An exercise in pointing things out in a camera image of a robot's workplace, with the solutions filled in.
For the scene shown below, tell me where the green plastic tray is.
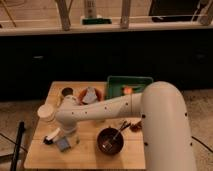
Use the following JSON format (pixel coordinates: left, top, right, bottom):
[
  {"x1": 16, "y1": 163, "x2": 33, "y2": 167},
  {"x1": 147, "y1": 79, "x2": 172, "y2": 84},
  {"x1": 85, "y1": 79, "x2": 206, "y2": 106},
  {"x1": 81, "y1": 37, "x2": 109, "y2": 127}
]
[{"x1": 106, "y1": 76, "x2": 153, "y2": 99}]

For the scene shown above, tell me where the metal spoon in bowl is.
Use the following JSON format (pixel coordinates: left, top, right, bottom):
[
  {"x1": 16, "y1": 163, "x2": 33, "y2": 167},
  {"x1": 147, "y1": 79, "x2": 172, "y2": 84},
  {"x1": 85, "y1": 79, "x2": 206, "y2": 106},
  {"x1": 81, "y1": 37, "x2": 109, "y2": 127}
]
[{"x1": 102, "y1": 121, "x2": 131, "y2": 150}]

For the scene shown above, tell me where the dark monitor on shelf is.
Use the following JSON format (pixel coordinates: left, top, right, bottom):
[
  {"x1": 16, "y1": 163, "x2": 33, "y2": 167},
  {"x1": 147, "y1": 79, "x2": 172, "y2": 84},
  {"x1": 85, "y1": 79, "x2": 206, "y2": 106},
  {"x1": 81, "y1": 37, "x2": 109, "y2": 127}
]
[{"x1": 149, "y1": 0, "x2": 200, "y2": 22}]

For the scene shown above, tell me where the red-brown plate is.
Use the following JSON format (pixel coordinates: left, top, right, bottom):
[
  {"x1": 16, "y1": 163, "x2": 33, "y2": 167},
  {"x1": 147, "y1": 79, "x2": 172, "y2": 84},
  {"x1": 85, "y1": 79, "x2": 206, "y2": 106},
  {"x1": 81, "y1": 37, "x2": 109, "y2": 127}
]
[{"x1": 78, "y1": 87, "x2": 101, "y2": 105}]

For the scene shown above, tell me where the blue sponge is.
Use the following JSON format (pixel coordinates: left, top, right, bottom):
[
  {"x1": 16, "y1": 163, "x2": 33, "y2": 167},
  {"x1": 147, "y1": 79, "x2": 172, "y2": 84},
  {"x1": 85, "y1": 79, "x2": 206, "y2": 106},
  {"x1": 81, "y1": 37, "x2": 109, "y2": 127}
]
[{"x1": 55, "y1": 138, "x2": 71, "y2": 152}]

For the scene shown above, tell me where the green box on shelf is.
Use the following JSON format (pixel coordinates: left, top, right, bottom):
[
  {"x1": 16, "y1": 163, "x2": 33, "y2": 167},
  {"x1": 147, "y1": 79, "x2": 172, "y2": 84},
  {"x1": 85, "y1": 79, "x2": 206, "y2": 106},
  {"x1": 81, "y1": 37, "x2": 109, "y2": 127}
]
[{"x1": 82, "y1": 18, "x2": 112, "y2": 25}]

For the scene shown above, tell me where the dark brown bowl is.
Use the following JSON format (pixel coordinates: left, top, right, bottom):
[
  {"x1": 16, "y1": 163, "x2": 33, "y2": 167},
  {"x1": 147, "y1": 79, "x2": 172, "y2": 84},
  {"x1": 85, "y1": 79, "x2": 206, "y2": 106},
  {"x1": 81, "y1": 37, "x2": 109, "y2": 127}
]
[{"x1": 97, "y1": 127, "x2": 124, "y2": 156}]

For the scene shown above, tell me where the white cylindrical container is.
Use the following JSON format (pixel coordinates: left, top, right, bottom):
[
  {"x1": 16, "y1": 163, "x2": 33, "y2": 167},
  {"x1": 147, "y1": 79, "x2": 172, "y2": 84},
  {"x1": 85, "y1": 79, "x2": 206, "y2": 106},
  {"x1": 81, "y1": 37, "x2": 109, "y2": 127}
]
[{"x1": 37, "y1": 104, "x2": 54, "y2": 122}]

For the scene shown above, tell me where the black cable on floor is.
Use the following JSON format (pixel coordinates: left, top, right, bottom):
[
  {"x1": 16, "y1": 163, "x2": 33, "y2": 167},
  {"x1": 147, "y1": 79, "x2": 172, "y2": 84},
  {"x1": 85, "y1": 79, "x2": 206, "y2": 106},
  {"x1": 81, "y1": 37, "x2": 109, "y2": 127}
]
[{"x1": 191, "y1": 135, "x2": 213, "y2": 154}]

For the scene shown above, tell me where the black pole stand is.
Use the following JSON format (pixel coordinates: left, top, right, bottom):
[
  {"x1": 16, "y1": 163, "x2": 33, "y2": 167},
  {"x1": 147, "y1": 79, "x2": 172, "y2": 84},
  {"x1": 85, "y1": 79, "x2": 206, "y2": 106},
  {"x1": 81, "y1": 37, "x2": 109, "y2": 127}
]
[{"x1": 10, "y1": 121, "x2": 25, "y2": 171}]

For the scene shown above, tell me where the orange fruit with leaf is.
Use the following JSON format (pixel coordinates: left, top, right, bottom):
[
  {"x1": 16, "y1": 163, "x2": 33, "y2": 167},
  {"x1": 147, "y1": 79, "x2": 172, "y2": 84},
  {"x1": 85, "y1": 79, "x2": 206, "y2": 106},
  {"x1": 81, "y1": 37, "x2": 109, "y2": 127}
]
[{"x1": 122, "y1": 86, "x2": 141, "y2": 95}]

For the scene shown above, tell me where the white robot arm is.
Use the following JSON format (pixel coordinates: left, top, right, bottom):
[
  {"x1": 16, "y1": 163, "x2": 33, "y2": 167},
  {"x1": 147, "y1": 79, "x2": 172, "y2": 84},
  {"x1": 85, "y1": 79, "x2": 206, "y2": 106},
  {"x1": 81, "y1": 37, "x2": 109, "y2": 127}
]
[{"x1": 55, "y1": 81, "x2": 197, "y2": 171}]

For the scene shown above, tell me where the metal cup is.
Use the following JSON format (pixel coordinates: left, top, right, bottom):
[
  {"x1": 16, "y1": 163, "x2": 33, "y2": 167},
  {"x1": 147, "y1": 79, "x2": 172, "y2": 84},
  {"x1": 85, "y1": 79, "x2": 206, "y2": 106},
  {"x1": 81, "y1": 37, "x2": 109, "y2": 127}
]
[{"x1": 61, "y1": 87, "x2": 73, "y2": 97}]

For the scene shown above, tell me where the grey folded cloth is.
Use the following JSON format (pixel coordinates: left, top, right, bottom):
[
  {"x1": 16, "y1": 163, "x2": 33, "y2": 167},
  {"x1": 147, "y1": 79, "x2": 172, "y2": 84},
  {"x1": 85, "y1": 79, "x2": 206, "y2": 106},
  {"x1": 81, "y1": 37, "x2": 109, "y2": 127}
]
[{"x1": 82, "y1": 87, "x2": 98, "y2": 104}]

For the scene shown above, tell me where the white handled dish brush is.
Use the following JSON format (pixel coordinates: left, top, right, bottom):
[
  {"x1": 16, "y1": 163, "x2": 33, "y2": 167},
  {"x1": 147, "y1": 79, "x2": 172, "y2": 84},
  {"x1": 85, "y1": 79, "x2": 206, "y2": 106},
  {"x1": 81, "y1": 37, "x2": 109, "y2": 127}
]
[{"x1": 43, "y1": 128, "x2": 60, "y2": 145}]

